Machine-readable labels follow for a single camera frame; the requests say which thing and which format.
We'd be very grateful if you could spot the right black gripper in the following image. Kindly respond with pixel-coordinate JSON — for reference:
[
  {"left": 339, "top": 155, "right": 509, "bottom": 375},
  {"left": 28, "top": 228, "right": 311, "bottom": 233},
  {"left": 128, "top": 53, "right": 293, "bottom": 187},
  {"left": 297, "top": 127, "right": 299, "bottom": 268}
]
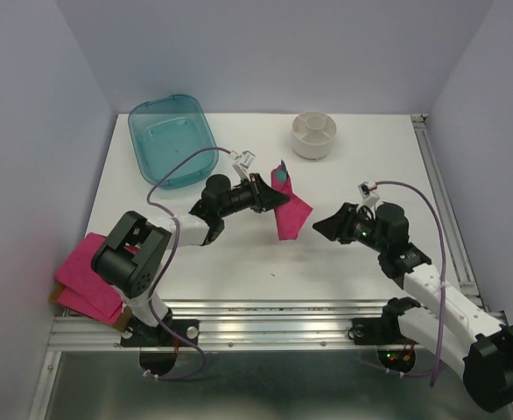
[{"left": 310, "top": 202, "right": 387, "bottom": 254}]

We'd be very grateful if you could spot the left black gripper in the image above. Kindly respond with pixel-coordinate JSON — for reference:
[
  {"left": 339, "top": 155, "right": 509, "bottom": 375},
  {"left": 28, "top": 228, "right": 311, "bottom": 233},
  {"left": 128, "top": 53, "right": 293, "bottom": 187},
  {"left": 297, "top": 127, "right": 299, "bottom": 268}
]
[{"left": 218, "top": 173, "right": 289, "bottom": 219}]

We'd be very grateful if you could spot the teal plastic spoon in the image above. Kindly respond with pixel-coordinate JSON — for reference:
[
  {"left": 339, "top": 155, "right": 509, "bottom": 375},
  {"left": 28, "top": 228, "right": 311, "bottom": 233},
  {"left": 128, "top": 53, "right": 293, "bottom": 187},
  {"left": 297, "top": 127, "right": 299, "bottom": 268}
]
[{"left": 274, "top": 169, "right": 288, "bottom": 184}]

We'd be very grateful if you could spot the pink paper napkin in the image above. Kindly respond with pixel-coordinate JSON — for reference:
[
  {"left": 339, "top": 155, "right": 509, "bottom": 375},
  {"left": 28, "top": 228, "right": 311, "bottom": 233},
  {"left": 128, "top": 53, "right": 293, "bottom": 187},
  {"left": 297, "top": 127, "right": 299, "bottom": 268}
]
[{"left": 271, "top": 165, "right": 313, "bottom": 241}]

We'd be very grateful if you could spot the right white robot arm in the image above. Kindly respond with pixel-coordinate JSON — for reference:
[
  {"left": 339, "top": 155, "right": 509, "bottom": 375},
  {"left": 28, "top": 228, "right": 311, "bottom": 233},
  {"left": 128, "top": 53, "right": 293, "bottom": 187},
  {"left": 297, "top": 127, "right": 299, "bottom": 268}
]
[{"left": 313, "top": 203, "right": 513, "bottom": 412}]

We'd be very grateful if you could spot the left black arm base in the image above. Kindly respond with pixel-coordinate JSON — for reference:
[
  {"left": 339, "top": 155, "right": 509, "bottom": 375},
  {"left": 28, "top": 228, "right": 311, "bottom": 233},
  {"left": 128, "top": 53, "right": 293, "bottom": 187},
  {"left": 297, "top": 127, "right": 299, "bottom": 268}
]
[{"left": 120, "top": 312, "right": 200, "bottom": 347}]

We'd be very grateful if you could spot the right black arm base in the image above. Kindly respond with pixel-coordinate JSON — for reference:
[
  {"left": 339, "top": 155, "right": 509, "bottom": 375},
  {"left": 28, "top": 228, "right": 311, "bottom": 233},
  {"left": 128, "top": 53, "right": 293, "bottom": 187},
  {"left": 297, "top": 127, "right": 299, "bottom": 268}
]
[{"left": 346, "top": 297, "right": 436, "bottom": 346}]

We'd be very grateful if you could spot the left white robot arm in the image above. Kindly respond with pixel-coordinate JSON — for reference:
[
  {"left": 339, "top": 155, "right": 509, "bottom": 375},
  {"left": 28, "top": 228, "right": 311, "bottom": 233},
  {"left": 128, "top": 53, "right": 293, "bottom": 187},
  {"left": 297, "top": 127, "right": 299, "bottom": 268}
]
[{"left": 91, "top": 173, "right": 290, "bottom": 345}]

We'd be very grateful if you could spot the pink napkin stack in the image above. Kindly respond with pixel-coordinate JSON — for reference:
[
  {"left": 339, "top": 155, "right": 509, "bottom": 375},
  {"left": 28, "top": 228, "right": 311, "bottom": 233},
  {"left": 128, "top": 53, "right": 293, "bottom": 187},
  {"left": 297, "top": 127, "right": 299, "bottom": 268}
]
[{"left": 54, "top": 233, "right": 123, "bottom": 325}]

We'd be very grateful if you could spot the white utensil holder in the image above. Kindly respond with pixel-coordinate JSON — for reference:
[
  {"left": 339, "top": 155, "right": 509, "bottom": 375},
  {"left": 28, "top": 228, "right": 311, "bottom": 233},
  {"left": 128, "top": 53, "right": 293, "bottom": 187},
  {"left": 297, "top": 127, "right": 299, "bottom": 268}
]
[{"left": 291, "top": 111, "right": 337, "bottom": 160}]

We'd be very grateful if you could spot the teal plastic bin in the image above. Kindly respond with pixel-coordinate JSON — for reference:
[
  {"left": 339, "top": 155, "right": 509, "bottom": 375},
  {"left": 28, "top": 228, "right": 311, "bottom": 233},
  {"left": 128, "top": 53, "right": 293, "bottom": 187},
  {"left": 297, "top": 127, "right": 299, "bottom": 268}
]
[{"left": 128, "top": 94, "right": 219, "bottom": 190}]

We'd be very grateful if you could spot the brown cardboard tray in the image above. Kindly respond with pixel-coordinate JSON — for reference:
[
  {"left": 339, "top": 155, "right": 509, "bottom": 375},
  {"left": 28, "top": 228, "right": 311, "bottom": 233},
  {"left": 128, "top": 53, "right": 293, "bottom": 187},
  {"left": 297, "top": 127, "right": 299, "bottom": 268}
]
[{"left": 49, "top": 283, "right": 132, "bottom": 333}]

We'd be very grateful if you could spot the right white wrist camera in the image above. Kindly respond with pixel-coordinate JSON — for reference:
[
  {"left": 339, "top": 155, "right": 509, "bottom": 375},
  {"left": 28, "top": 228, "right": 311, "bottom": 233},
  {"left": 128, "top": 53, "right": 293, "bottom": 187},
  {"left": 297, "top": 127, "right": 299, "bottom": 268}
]
[{"left": 358, "top": 181, "right": 380, "bottom": 210}]

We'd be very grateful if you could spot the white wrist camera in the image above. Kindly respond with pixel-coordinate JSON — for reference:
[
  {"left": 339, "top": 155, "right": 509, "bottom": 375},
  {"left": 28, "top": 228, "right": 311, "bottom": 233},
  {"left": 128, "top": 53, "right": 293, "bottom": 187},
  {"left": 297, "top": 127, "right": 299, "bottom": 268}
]
[
  {"left": 358, "top": 181, "right": 380, "bottom": 210},
  {"left": 228, "top": 150, "right": 255, "bottom": 179}
]

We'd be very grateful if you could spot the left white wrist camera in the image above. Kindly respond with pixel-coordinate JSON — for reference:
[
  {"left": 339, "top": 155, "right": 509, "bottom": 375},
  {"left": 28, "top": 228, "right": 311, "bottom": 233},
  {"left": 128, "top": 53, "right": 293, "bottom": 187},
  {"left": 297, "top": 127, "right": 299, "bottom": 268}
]
[{"left": 228, "top": 150, "right": 255, "bottom": 179}]

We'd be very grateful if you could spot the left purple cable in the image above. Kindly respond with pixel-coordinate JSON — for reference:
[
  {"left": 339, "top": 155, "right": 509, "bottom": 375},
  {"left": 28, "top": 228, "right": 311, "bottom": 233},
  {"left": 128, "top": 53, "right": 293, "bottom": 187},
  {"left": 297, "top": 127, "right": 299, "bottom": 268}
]
[{"left": 144, "top": 147, "right": 244, "bottom": 382}]

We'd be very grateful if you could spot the aluminium frame rail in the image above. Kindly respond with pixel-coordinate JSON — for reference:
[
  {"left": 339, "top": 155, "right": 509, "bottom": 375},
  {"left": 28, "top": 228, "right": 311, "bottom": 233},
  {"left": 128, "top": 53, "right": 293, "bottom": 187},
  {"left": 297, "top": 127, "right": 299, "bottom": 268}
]
[{"left": 30, "top": 113, "right": 487, "bottom": 419}]

